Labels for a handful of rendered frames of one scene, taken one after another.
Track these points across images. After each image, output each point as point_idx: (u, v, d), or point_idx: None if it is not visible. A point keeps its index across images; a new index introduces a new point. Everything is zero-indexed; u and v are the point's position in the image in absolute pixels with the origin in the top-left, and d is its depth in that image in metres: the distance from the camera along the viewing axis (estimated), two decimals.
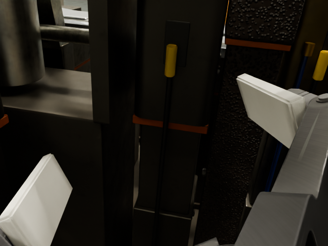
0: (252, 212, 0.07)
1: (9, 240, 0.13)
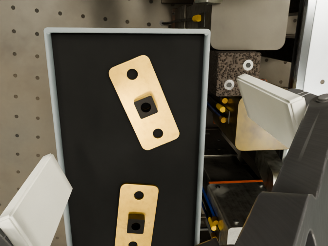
0: (252, 212, 0.07)
1: (9, 240, 0.13)
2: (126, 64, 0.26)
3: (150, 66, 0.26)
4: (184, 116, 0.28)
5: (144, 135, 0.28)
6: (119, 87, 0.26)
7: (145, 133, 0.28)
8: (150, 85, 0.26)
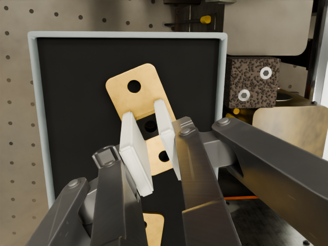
0: (186, 229, 0.07)
1: (128, 168, 0.15)
2: (127, 74, 0.21)
3: (156, 76, 0.21)
4: None
5: (149, 159, 0.23)
6: (119, 102, 0.22)
7: (149, 156, 0.23)
8: (155, 99, 0.22)
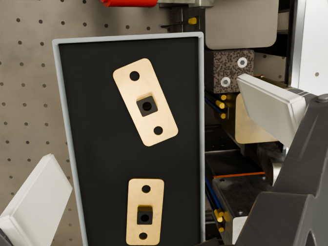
0: (252, 212, 0.07)
1: (9, 240, 0.13)
2: (129, 67, 0.28)
3: (151, 68, 0.28)
4: (184, 113, 0.30)
5: (146, 133, 0.30)
6: (123, 88, 0.29)
7: (146, 131, 0.30)
8: (150, 85, 0.29)
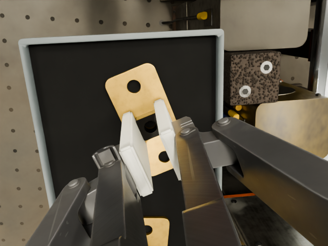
0: (186, 229, 0.07)
1: (128, 168, 0.15)
2: (127, 74, 0.21)
3: (156, 76, 0.21)
4: None
5: (149, 159, 0.23)
6: (118, 102, 0.21)
7: (149, 157, 0.23)
8: (155, 99, 0.22)
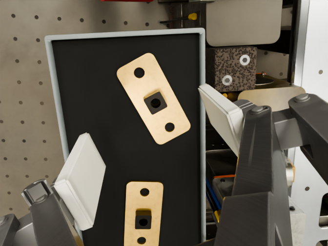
0: (222, 216, 0.07)
1: (64, 202, 0.15)
2: (133, 64, 0.27)
3: (155, 62, 0.27)
4: (184, 113, 0.29)
5: (157, 131, 0.29)
6: (128, 86, 0.27)
7: (157, 129, 0.29)
8: (157, 81, 0.27)
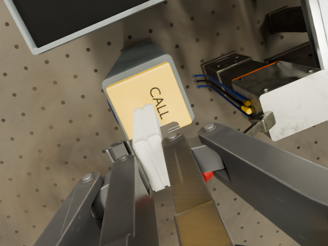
0: (179, 233, 0.07)
1: (140, 163, 0.15)
2: None
3: None
4: None
5: None
6: None
7: None
8: None
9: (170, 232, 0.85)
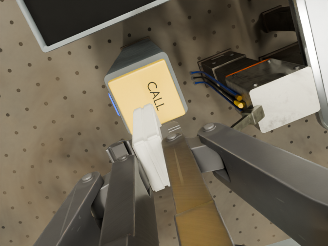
0: (179, 233, 0.07)
1: (140, 163, 0.15)
2: None
3: None
4: None
5: None
6: None
7: None
8: None
9: (168, 223, 0.88)
